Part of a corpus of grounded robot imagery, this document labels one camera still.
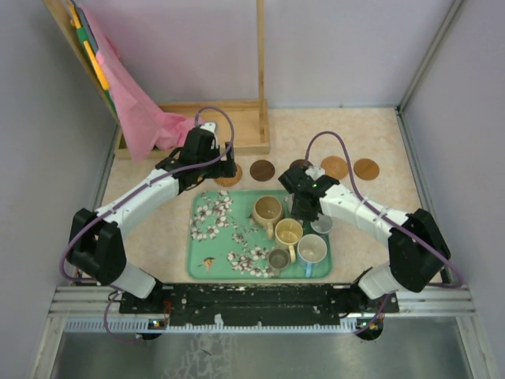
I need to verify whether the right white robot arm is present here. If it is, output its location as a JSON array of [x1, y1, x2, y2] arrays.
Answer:
[[279, 167, 451, 313]]

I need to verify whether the white grey mug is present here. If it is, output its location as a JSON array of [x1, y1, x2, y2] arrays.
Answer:
[[286, 194, 294, 214]]

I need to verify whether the yellow mug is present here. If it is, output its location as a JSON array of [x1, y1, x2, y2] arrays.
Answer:
[[275, 218, 303, 264]]

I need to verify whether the pink cloth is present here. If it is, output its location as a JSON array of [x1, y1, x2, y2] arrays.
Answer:
[[81, 7, 195, 162]]

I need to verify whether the green floral tray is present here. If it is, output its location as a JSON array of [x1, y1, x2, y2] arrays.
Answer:
[[185, 189, 334, 280]]

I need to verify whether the dark reddish wooden coaster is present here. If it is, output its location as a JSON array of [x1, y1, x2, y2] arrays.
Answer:
[[249, 159, 275, 182]]

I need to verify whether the small blue-grey cup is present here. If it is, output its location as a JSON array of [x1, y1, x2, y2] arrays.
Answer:
[[310, 214, 334, 235]]

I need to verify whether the dark brown wooden coaster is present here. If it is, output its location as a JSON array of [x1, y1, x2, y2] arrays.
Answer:
[[290, 159, 312, 170]]

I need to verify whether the wooden rack stand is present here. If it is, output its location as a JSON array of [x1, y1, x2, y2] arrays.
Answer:
[[44, 1, 270, 155]]

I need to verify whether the light blue mug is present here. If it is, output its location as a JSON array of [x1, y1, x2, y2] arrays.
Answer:
[[296, 234, 327, 278]]

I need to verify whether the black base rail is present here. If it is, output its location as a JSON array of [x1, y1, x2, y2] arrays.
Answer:
[[119, 283, 399, 327]]

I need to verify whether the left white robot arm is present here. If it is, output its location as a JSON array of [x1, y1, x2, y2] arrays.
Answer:
[[63, 122, 236, 313]]

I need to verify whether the beige mug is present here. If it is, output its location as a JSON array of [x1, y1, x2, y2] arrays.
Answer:
[[252, 196, 284, 239]]

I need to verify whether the light brown wooden coaster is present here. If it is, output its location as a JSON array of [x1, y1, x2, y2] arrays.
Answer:
[[353, 158, 380, 181]]

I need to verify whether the light woven coaster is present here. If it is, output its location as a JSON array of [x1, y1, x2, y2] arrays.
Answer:
[[320, 156, 349, 180]]

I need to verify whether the small grey cup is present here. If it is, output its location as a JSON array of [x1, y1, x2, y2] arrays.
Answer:
[[267, 248, 291, 276]]

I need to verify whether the woven rattan coaster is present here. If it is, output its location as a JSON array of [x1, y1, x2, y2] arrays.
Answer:
[[214, 163, 242, 187]]

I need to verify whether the yellow green hanger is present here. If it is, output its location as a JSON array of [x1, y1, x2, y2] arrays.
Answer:
[[67, 1, 110, 91]]

